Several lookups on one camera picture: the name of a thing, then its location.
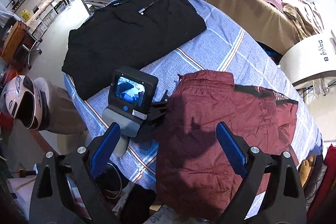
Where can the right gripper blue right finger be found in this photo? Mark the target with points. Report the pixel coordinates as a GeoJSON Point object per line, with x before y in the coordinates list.
{"type": "Point", "coordinates": [284, 200]}

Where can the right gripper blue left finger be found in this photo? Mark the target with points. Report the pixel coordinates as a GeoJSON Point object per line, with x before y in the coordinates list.
{"type": "Point", "coordinates": [51, 200]}

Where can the maroon quilted jacket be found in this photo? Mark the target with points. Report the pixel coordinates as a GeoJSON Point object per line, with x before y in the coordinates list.
{"type": "Point", "coordinates": [200, 165]}

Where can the beige fur blanket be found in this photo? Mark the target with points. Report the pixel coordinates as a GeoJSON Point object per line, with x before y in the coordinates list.
{"type": "Point", "coordinates": [59, 113]}

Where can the black padded jacket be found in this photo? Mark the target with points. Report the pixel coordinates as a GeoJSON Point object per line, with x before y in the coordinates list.
{"type": "Point", "coordinates": [131, 33]}

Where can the white motorcycle helmet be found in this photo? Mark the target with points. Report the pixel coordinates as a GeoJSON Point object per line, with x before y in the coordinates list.
{"type": "Point", "coordinates": [22, 100]}

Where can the blue checkered bed sheet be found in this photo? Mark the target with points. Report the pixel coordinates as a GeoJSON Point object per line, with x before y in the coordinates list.
{"type": "Point", "coordinates": [223, 45]}

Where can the white device with lettering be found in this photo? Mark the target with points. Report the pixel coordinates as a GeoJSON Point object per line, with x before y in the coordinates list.
{"type": "Point", "coordinates": [310, 59]}

